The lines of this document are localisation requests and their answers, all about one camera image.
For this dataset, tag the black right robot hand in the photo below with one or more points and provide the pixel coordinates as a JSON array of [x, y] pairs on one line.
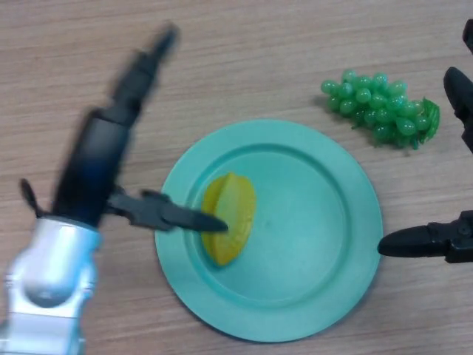
[[414, 242]]

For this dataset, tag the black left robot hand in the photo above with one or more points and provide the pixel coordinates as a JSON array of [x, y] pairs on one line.
[[92, 166]]

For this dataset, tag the yellow starfruit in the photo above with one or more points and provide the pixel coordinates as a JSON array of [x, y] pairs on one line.
[[236, 196]]

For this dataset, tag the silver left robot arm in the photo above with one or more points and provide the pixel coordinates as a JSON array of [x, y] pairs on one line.
[[48, 273]]

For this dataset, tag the green round plate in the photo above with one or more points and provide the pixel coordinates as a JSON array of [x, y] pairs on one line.
[[306, 229]]

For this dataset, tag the bunch of green grapes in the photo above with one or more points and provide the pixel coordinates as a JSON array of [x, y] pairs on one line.
[[366, 96]]

